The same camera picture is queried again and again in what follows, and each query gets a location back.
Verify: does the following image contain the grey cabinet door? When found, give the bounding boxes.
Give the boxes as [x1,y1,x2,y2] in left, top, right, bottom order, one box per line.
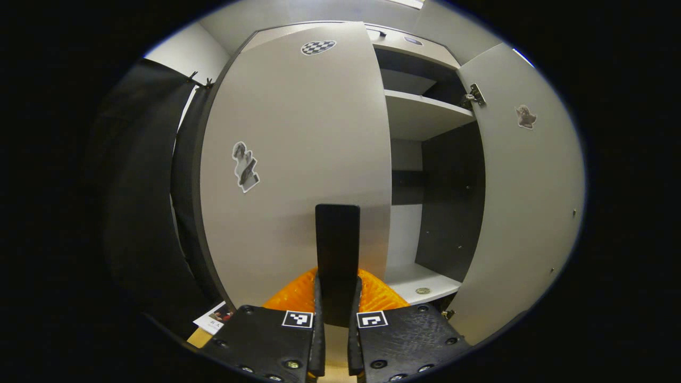
[200,21,393,328]
[447,43,587,346]

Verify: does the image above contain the white cabinet floor board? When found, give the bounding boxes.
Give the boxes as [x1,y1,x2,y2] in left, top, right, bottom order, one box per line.
[384,263,462,305]

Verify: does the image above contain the white cabinet shelf board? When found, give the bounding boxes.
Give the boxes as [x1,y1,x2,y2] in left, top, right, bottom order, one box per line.
[384,89,477,141]

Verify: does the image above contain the grey double-door shoe cabinet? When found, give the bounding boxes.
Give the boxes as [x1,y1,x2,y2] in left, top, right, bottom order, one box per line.
[189,21,487,320]

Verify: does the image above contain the white and black printed box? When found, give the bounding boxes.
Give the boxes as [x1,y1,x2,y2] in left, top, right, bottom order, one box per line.
[193,301,235,336]

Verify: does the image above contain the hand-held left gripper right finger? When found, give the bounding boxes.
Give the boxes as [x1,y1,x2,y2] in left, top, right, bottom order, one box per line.
[348,269,473,383]

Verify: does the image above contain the grey cabinet drawer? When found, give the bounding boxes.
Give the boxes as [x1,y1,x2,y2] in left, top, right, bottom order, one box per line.
[364,24,461,70]

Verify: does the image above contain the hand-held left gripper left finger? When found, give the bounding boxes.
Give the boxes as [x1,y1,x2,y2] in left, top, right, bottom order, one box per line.
[198,268,326,383]

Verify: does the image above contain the black backdrop cloth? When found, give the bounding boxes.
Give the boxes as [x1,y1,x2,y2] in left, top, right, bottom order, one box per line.
[90,57,224,330]

